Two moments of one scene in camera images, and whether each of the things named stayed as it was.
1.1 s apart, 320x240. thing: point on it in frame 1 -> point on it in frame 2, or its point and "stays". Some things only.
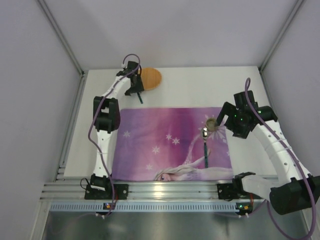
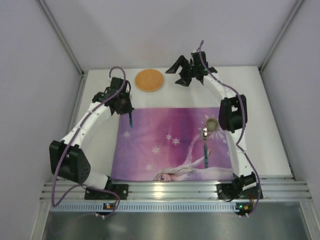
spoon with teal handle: [205, 134] stays
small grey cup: [211, 124] stays
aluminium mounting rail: [60, 190] stays
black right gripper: [226, 113] -> [188, 70]
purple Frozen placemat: [166, 144] stays
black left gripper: [135, 89] -> [124, 106]
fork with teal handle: [140, 98] -> [131, 121]
